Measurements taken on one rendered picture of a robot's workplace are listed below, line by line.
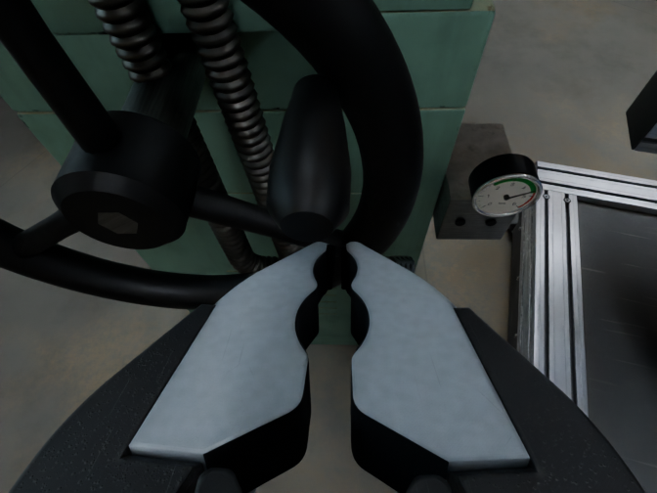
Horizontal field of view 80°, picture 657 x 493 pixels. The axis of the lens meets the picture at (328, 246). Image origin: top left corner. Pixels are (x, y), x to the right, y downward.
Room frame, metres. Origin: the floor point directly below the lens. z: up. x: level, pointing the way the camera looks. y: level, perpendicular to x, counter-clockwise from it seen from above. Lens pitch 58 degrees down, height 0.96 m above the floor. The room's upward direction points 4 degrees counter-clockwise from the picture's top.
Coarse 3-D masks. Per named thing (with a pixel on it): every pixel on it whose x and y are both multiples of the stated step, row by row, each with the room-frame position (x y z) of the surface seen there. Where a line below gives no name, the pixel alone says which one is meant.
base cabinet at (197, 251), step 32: (32, 128) 0.33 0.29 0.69; (64, 128) 0.33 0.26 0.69; (224, 128) 0.32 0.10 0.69; (448, 128) 0.29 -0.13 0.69; (64, 160) 0.33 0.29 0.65; (224, 160) 0.32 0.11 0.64; (352, 160) 0.30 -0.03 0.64; (448, 160) 0.29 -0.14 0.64; (352, 192) 0.30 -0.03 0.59; (192, 224) 0.32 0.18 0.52; (416, 224) 0.30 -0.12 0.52; (160, 256) 0.33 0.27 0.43; (192, 256) 0.32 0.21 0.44; (224, 256) 0.32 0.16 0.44; (416, 256) 0.29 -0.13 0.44; (320, 320) 0.31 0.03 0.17
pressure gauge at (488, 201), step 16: (496, 160) 0.25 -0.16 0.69; (512, 160) 0.24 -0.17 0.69; (528, 160) 0.25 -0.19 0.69; (480, 176) 0.24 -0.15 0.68; (496, 176) 0.23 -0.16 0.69; (512, 176) 0.23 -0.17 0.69; (528, 176) 0.23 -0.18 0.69; (480, 192) 0.23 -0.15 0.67; (496, 192) 0.23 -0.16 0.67; (512, 192) 0.23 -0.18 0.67; (528, 192) 0.23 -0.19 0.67; (480, 208) 0.23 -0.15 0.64; (496, 208) 0.23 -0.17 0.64; (512, 208) 0.23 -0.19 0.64
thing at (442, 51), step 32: (480, 0) 0.31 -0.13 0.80; (256, 32) 0.31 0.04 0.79; (416, 32) 0.30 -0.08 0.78; (448, 32) 0.30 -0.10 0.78; (480, 32) 0.29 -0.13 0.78; (0, 64) 0.33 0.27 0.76; (96, 64) 0.32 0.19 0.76; (256, 64) 0.31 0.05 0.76; (288, 64) 0.31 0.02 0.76; (416, 64) 0.30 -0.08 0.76; (448, 64) 0.30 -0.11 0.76; (32, 96) 0.33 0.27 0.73; (288, 96) 0.31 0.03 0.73; (416, 96) 0.30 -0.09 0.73; (448, 96) 0.30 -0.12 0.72
